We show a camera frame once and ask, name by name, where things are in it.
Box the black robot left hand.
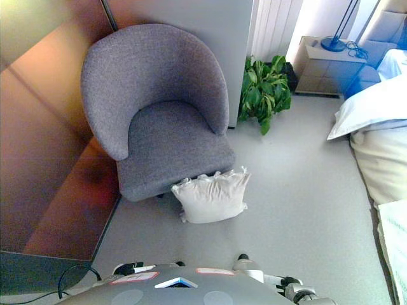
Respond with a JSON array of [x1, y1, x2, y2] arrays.
[[113, 261, 156, 276]]

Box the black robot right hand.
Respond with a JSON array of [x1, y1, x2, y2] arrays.
[[263, 274, 303, 295]]

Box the white fringed pillow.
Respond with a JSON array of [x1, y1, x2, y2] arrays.
[[170, 165, 251, 224]]

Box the grey robot torso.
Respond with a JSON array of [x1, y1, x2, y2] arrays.
[[55, 263, 298, 305]]

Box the white printed bag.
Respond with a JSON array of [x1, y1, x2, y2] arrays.
[[377, 200, 407, 305]]

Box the brown glossy wooden cabinet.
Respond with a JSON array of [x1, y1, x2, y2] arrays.
[[0, 0, 123, 296]]

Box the cream bed mattress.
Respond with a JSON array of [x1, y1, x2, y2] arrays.
[[349, 126, 407, 204]]

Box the grey fabric armchair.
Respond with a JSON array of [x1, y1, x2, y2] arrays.
[[81, 24, 237, 203]]

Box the green leafy houseplant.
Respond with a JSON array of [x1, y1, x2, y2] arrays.
[[238, 55, 293, 136]]

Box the black plant pot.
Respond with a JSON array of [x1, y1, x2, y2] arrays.
[[282, 62, 298, 93]]

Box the beige nightstand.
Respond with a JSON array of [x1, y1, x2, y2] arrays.
[[294, 35, 366, 96]]

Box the lamp with dark round base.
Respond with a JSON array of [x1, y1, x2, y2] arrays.
[[320, 0, 360, 53]]

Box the beige padded headboard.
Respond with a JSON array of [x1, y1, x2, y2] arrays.
[[359, 0, 407, 67]]

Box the thin black floor cable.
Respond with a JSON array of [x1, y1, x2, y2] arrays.
[[0, 265, 102, 305]]

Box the thin black nightstand cable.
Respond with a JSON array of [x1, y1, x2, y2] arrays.
[[345, 40, 368, 60]]

